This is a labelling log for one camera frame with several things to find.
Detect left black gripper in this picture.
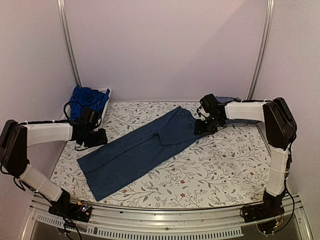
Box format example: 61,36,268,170
80,127,108,148

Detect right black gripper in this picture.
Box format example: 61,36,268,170
195,114,223,135

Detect dark teal t-shirt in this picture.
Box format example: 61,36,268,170
77,106,201,202

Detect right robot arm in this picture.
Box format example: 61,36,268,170
194,93,298,218

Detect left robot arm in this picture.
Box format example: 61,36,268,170
0,107,107,217

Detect white plastic laundry basket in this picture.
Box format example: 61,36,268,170
62,87,113,121

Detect folded blue checkered shirt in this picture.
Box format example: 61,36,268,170
215,96,258,125

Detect bright blue garment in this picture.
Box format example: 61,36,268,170
67,86,111,121

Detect floral patterned table mat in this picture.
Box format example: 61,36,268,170
50,102,271,209

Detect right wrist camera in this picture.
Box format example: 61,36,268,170
196,104,208,119

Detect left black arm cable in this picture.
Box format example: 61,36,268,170
62,101,83,123

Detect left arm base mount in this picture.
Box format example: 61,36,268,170
48,200,92,223

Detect right aluminium frame post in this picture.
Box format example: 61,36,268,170
246,0,275,100

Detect aluminium frame post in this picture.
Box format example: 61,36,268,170
56,0,82,87
246,0,275,100

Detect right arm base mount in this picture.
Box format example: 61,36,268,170
239,201,285,223

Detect left aluminium frame post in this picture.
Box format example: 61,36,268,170
56,0,82,87

